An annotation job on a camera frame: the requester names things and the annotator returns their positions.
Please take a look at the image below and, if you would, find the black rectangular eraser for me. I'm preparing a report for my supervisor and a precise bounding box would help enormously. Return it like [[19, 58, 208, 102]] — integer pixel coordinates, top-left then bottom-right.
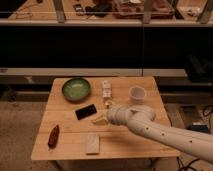
[[75, 104, 97, 120]]

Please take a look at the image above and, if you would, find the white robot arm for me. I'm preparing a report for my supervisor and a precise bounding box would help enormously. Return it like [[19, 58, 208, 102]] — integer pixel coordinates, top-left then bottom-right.
[[92, 105, 213, 164]]

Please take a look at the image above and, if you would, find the green ceramic bowl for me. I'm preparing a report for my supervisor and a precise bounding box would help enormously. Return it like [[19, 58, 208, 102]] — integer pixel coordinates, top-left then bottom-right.
[[62, 78, 91, 102]]

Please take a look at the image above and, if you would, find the pale wooden block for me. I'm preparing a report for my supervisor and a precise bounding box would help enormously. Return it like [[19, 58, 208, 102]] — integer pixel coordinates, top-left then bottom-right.
[[86, 134, 100, 154]]

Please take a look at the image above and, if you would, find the wooden folding table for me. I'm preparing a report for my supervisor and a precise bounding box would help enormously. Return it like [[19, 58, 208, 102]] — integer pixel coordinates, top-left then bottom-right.
[[31, 77, 180, 160]]

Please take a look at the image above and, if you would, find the blue device on floor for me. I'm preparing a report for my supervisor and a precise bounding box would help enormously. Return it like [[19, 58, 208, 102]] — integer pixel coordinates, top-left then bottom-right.
[[187, 125, 210, 133]]

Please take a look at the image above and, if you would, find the long wooden shelf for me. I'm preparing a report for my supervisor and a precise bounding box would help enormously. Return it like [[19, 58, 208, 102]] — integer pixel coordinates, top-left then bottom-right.
[[0, 68, 187, 84]]

